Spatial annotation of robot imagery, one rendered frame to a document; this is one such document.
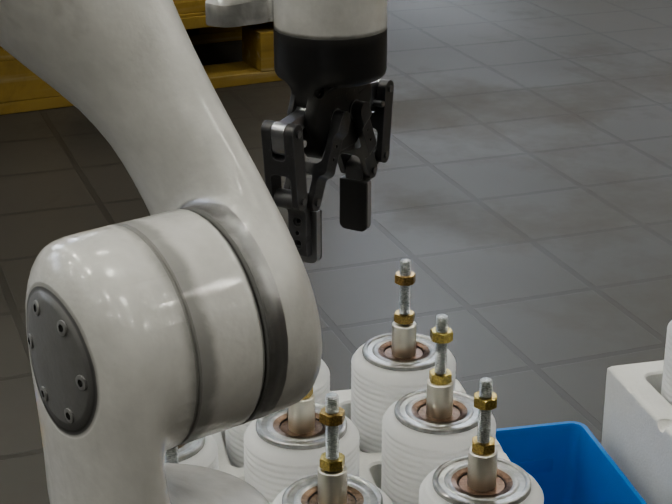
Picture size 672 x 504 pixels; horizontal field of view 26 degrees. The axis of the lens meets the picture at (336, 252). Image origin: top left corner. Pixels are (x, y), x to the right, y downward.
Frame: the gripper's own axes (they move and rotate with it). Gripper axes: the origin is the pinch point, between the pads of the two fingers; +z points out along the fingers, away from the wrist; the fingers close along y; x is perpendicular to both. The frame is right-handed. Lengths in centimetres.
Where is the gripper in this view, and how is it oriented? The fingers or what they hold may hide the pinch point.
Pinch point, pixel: (330, 226)
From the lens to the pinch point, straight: 101.2
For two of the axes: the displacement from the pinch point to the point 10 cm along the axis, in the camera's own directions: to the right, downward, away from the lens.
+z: 0.0, 9.3, 3.7
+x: -8.7, -1.9, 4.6
